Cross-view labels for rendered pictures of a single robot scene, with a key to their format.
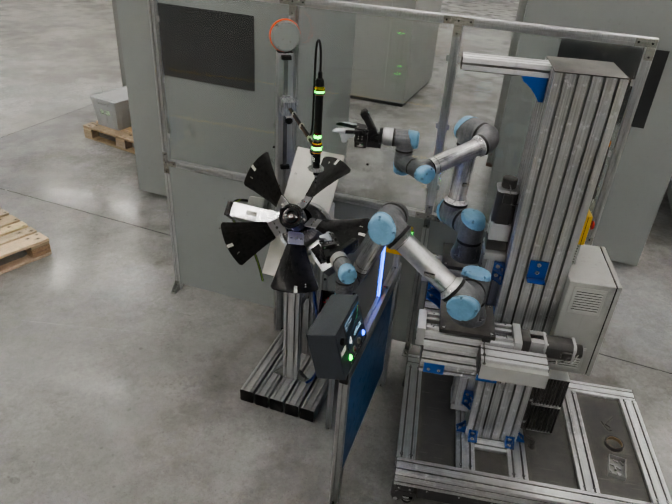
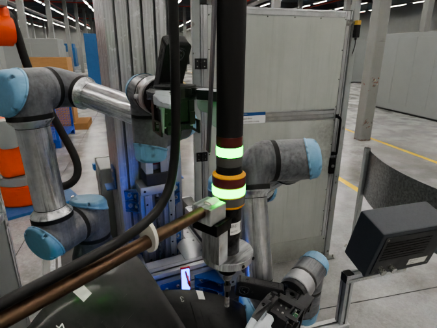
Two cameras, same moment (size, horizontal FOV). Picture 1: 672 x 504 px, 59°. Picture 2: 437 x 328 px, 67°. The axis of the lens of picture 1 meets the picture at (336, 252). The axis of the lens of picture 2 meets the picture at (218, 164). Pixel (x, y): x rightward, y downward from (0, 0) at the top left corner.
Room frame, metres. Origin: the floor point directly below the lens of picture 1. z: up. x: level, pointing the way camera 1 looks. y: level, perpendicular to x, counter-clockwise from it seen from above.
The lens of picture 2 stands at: (2.67, 0.44, 1.72)
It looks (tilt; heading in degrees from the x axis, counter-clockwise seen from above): 19 degrees down; 236
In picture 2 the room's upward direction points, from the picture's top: straight up
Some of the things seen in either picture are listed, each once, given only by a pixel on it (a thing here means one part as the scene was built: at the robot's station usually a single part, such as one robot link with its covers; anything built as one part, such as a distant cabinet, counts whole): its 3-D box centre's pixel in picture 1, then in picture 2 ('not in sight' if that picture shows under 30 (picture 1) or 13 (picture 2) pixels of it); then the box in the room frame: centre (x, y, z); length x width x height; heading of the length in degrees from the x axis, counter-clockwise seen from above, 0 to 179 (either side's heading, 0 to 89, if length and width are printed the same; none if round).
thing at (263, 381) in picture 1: (297, 370); not in sight; (2.66, 0.18, 0.04); 0.62 x 0.45 x 0.08; 163
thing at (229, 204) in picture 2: not in sight; (228, 196); (2.43, 0.11, 1.54); 0.04 x 0.04 x 0.01
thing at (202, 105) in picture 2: (343, 135); (216, 109); (2.38, 0.00, 1.64); 0.09 x 0.03 x 0.06; 104
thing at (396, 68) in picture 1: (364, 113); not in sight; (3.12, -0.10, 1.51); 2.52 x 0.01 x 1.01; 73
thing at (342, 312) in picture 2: not in sight; (344, 297); (1.82, -0.07, 0.96); 0.03 x 0.03 x 0.20; 73
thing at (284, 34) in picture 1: (284, 35); not in sight; (3.12, 0.33, 1.88); 0.16 x 0.07 x 0.16; 108
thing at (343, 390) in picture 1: (339, 445); not in sight; (1.82, -0.07, 0.39); 0.04 x 0.04 x 0.78; 73
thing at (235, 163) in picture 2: not in sight; (229, 159); (2.43, 0.11, 1.60); 0.03 x 0.03 x 0.01
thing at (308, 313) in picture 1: (308, 285); not in sight; (2.79, 0.14, 0.58); 0.09 x 0.05 x 1.15; 73
